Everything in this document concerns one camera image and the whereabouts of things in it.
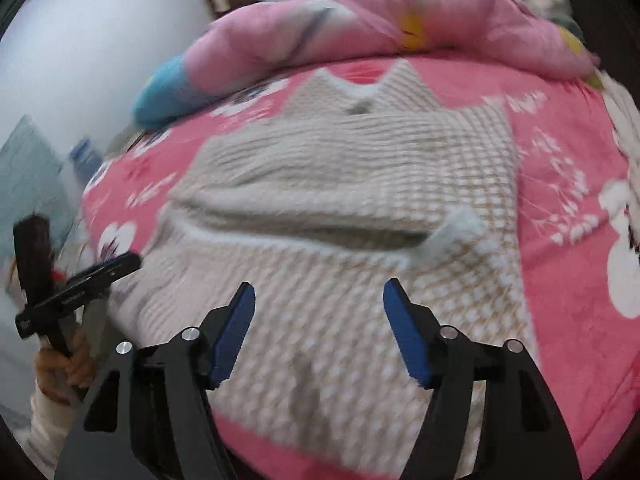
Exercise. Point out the beige white knitted sweater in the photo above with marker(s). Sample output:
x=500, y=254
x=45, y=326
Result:
x=325, y=185

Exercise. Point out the person's left hand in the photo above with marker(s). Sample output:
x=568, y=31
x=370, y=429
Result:
x=75, y=370

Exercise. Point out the plastic water bottle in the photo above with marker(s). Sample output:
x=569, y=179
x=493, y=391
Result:
x=86, y=160

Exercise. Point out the person's left forearm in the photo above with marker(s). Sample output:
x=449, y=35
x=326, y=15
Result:
x=50, y=430

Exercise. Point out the black headboard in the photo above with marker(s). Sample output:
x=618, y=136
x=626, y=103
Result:
x=610, y=25

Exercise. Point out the pink printed quilt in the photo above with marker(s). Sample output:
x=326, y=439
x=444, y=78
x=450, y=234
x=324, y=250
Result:
x=350, y=20

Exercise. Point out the white fluffy blanket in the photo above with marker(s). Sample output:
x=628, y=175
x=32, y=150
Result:
x=625, y=110

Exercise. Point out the pink floral bed sheet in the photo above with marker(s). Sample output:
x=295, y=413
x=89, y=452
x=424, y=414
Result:
x=565, y=285

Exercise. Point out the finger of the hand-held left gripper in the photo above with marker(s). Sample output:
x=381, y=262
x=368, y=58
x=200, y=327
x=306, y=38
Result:
x=110, y=267
x=60, y=307

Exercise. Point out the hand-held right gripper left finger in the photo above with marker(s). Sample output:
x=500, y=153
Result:
x=227, y=340

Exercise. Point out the light teal cushion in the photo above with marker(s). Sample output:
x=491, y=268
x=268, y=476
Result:
x=30, y=180

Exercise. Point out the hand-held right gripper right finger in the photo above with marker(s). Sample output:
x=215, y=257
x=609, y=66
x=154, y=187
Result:
x=407, y=335

